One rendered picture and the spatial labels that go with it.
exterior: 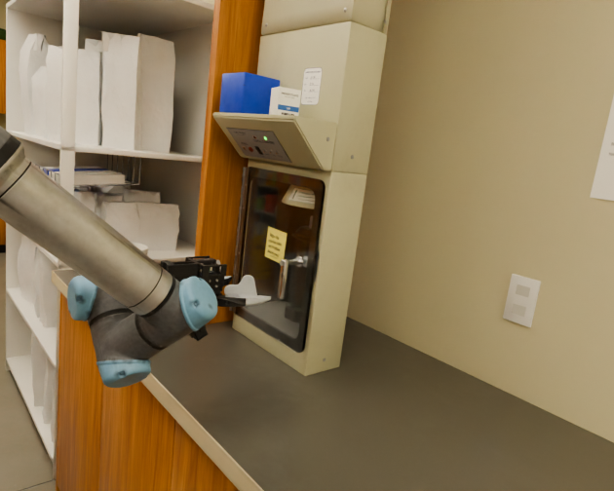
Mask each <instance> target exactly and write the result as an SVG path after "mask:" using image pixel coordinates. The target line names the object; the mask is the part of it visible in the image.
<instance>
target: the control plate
mask: <svg viewBox="0 0 614 491"><path fill-rule="evenodd" d="M226 129H227V130H228V131H229V132H230V134H231V135H232V137H233V138H234V140H235V141H236V142H237V144H238V145H239V147H240V148H241V150H242V151H243V153H244V154H245V155H246V156H252V157H258V158H264V159H270V160H277V161H283V162H289V163H291V160H290V158H289V157H288V154H287V153H286V151H285V150H284V148H283V146H282V145H281V143H280V141H279V140H278V138H277V137H276V136H275V134H274V133H273V132H270V131H259V130H248V129H236V128H226ZM254 135H255V136H256V139H255V138H254V137H253V136H254ZM263 136H265V137H266V138H267V140H265V139H264V137H263ZM243 146H244V147H245V148H246V150H245V149H244V148H243ZM254 146H258V147H259V149H260V150H261V152H262V153H263V155H261V154H259V153H258V152H257V150H256V149H255V147H254ZM249 147H251V148H252V149H253V152H250V151H249ZM264 149H265V150H266V151H267V152H265V153H264V152H263V151H264ZM270 150H272V151H273V153H270ZM276 151H279V154H276Z"/></svg>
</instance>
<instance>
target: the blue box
mask: <svg viewBox="0 0 614 491"><path fill-rule="evenodd" d="M276 87H280V80H277V79H273V78H268V77H264V76H260V75H256V74H252V73H247V72H238V73H224V74H222V83H221V95H220V106H219V112H224V113H247V114H269V109H270V99H271V90H272V88H276Z"/></svg>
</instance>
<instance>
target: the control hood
mask: <svg viewBox="0 0 614 491"><path fill-rule="evenodd" d="M212 115H213V117H214V119H215V120H216V121H217V123H218V124H219V126H220V127H221V129H222V130H223V132H224V133H225V134H226V136H227V137H228V139H229V140H230V142H231V143H232V145H233V146H234V148H235V149H236V150H237V152H238V153H239V155H240V156H241V157H243V158H249V159H255V160H260V161H266V162H272V163H278V164H284V165H290V166H296V167H302V168H307V169H313V170H326V171H330V170H331V163H332V156H333V148H334V140H335V134H336V126H337V125H336V123H333V122H327V121H322V120H316V119H311V118H306V117H300V116H293V115H270V114H247V113H224V112H214V113H213V114H212ZM226 128H236V129H248V130H259V131H270V132H273V133H274V134H275V136H276V137H277V138H278V140H279V141H280V143H281V145H282V146H283V148H284V150H285V151H286V153H287V154H288V157H289V158H290V160H291V163H289V162H283V161H277V160H270V159H264V158H258V157H252V156H246V155H245V154H244V153H243V151H242V150H241V148H240V147H239V145H238V144H237V142H236V141H235V140H234V138H233V137H232V135H231V134H230V132H229V131H228V130H227V129H226Z"/></svg>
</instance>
